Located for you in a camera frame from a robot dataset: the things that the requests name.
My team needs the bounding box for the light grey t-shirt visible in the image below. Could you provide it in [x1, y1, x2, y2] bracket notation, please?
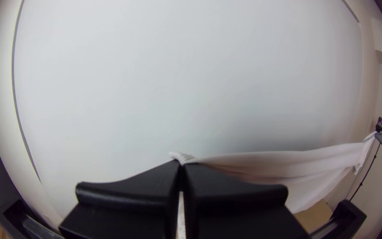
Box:
[168, 131, 378, 239]

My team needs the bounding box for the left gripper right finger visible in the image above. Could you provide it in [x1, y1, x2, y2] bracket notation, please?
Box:
[181, 162, 311, 239]

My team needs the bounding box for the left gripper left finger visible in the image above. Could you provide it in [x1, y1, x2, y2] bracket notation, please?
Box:
[58, 159, 182, 239]

